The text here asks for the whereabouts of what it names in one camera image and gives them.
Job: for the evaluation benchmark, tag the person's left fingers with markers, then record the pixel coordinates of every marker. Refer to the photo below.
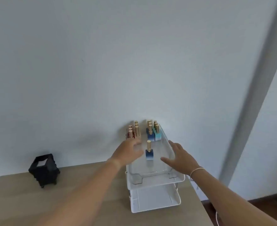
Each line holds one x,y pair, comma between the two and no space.
135,144

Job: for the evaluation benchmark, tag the group of red polish bottles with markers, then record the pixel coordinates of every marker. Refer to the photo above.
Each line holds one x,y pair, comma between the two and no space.
133,132

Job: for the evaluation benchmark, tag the blue nail polish bottle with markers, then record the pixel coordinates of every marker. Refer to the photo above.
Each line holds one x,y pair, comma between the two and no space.
149,154

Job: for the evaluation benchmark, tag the person's left hand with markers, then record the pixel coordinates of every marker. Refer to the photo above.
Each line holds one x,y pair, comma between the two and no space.
125,154

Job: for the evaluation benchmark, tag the black plastic stand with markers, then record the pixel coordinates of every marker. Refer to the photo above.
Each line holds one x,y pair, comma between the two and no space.
44,170

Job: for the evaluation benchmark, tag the person's right hand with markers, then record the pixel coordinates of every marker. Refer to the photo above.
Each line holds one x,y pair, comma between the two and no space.
184,161

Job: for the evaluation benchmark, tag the clear plastic tray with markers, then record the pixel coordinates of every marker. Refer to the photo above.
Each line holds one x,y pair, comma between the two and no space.
152,170

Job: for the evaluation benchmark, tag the person's right thumb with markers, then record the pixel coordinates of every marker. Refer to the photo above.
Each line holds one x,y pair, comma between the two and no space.
167,160

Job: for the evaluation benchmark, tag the person's right forearm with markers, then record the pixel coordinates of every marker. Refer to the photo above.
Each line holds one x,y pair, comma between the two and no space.
227,200

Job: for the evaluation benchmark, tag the person's left forearm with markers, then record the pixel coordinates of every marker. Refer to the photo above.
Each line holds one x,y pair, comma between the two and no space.
86,195

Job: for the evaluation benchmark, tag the group of blue polish bottles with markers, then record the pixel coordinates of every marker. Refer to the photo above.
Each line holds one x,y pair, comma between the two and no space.
153,132

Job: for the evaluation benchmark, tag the white two-tier tray organizer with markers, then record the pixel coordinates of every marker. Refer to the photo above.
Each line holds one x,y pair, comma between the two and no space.
153,197

